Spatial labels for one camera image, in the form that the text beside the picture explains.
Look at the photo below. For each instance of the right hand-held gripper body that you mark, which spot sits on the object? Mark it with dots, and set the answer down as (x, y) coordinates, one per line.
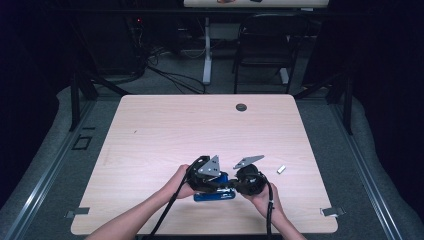
(251, 180)

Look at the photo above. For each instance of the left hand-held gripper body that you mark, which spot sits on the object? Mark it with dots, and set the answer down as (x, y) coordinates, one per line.
(208, 170)

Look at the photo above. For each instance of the blue stapler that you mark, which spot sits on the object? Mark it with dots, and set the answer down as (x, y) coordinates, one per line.
(215, 196)

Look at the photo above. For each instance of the silver staple strip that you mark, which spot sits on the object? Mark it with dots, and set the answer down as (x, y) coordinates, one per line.
(281, 169)

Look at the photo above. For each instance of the person's right hand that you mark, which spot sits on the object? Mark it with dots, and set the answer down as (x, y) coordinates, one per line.
(263, 200)

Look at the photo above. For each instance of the person's left hand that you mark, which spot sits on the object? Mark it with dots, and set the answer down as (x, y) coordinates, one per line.
(180, 181)

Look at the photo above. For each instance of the dark round table grommet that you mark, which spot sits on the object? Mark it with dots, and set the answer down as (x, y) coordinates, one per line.
(241, 107)

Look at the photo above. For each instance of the grey tape piece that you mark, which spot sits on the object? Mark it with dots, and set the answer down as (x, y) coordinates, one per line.
(331, 211)
(78, 211)

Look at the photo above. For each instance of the white desk leg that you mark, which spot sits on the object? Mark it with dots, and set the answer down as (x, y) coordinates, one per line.
(207, 53)
(284, 76)

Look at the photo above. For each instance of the black metal stand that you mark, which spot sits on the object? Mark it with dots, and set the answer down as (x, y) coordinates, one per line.
(75, 100)
(348, 106)

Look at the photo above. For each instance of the black tape strip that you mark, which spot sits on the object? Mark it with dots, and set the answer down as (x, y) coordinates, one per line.
(88, 128)

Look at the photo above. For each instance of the black tape square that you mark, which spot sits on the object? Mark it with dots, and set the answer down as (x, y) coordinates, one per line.
(74, 142)

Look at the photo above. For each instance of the black folding chair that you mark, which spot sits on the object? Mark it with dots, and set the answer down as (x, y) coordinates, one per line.
(266, 43)

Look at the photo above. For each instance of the grey metal floor rail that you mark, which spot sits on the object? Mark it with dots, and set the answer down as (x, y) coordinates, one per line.
(363, 173)
(50, 173)

